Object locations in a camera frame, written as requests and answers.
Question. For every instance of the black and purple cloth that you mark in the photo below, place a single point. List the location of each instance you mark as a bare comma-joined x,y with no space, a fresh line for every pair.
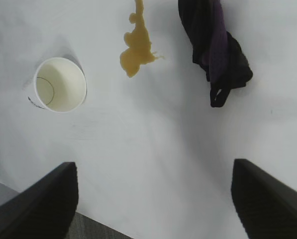
213,49

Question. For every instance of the brown liquid spill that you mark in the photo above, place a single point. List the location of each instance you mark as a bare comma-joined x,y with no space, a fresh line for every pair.
138,47

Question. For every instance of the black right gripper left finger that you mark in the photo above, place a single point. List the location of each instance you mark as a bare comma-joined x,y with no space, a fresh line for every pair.
38,209

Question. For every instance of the white paper cup green logo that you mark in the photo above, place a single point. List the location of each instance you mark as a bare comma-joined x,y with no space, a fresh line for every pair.
63,84

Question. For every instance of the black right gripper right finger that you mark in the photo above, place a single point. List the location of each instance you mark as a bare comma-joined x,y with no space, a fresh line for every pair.
267,206

